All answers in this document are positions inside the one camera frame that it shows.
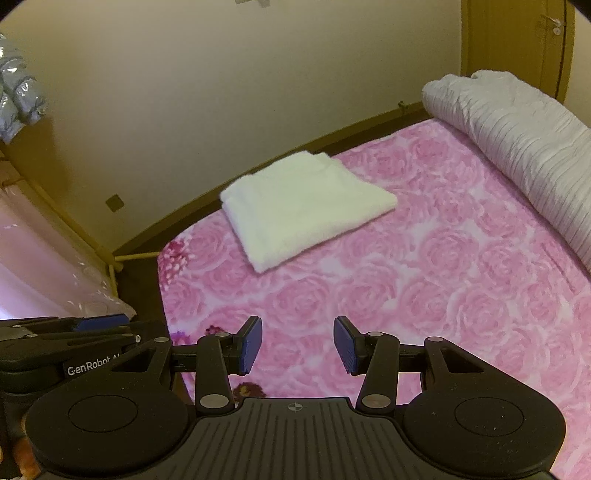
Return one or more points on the pink floral bed blanket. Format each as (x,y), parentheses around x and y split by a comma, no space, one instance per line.
(464,257)

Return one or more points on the silver puffer jacket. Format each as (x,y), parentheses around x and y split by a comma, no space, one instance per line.
(22,100)

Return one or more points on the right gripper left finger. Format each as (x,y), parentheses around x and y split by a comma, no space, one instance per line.
(213,359)

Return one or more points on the white knit sweater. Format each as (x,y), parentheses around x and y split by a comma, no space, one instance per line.
(296,203)

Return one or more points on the brown wooden door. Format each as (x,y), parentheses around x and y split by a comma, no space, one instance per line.
(533,40)

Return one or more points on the wooden rack frame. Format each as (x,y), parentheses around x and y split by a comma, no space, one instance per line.
(67,226)

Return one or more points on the person left hand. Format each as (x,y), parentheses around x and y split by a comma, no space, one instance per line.
(18,461)

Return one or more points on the pink plastic storage cover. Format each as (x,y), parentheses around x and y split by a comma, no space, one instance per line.
(42,273)

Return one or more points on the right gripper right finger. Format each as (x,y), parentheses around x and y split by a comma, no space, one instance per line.
(380,358)

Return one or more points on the striped grey folded quilt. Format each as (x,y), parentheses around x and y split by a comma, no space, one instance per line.
(542,147)

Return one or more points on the fingers of the left gripper seen outside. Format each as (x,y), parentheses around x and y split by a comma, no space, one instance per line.
(101,322)

